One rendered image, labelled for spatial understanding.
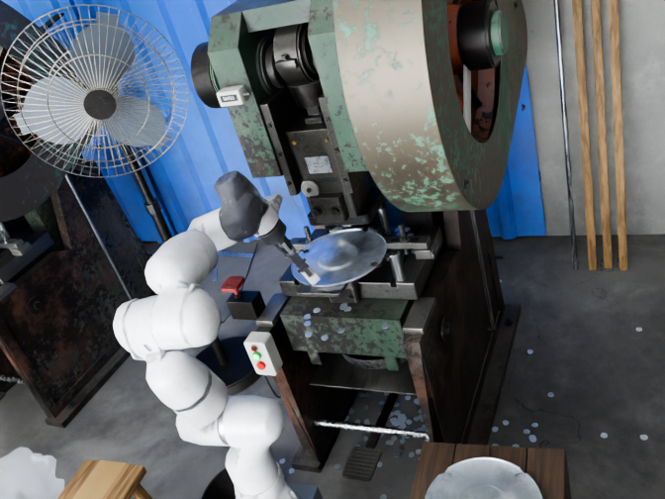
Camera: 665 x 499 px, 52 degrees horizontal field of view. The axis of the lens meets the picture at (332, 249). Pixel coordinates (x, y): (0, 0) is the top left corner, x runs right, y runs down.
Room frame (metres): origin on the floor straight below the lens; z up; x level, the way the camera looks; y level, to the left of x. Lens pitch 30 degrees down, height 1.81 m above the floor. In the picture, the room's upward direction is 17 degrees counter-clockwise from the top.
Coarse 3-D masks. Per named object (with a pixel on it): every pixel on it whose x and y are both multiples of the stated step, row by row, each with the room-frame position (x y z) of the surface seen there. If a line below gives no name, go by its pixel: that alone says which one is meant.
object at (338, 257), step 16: (320, 240) 1.83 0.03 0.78; (336, 240) 1.80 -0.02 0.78; (352, 240) 1.77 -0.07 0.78; (368, 240) 1.74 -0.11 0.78; (384, 240) 1.71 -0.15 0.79; (304, 256) 1.76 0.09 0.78; (320, 256) 1.73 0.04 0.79; (336, 256) 1.70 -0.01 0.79; (352, 256) 1.67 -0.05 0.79; (368, 256) 1.65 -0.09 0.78; (384, 256) 1.63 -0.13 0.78; (320, 272) 1.65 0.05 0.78; (336, 272) 1.62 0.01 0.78; (352, 272) 1.60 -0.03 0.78; (368, 272) 1.57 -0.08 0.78
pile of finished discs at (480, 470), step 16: (464, 464) 1.20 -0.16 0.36; (480, 464) 1.19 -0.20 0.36; (496, 464) 1.17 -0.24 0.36; (512, 464) 1.16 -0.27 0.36; (448, 480) 1.17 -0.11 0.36; (464, 480) 1.16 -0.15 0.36; (480, 480) 1.14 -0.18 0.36; (496, 480) 1.13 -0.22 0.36; (512, 480) 1.11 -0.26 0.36; (528, 480) 1.10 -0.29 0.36; (432, 496) 1.14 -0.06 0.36; (448, 496) 1.12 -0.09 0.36; (464, 496) 1.11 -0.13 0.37; (480, 496) 1.09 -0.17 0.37; (496, 496) 1.08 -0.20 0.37; (512, 496) 1.07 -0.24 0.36; (528, 496) 1.06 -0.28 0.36
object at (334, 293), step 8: (304, 288) 1.60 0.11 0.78; (312, 288) 1.59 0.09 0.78; (320, 288) 1.57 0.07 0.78; (328, 288) 1.56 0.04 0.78; (336, 288) 1.55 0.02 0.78; (344, 288) 1.55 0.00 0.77; (352, 288) 1.64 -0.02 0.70; (312, 296) 1.56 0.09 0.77; (320, 296) 1.55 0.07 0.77; (328, 296) 1.54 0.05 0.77; (336, 296) 1.52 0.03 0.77; (344, 296) 1.65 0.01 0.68; (352, 296) 1.64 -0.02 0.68
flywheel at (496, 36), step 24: (480, 0) 1.85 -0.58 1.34; (456, 24) 1.54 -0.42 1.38; (480, 24) 1.50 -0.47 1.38; (504, 24) 1.54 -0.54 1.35; (456, 48) 1.52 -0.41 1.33; (480, 48) 1.49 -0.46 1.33; (504, 48) 1.51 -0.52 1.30; (456, 72) 1.56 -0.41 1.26; (480, 72) 1.80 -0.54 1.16; (480, 96) 1.76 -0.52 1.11; (480, 120) 1.70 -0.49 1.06
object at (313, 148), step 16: (304, 128) 1.76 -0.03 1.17; (320, 128) 1.73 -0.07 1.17; (304, 144) 1.75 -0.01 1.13; (320, 144) 1.73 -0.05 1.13; (304, 160) 1.76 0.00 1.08; (320, 160) 1.73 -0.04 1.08; (304, 176) 1.77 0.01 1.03; (320, 176) 1.74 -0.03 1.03; (336, 176) 1.72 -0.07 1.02; (304, 192) 1.76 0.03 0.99; (320, 192) 1.75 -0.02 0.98; (336, 192) 1.72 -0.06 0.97; (368, 192) 1.79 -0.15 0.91; (320, 208) 1.72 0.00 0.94; (336, 208) 1.69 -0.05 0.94; (352, 208) 1.71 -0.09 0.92
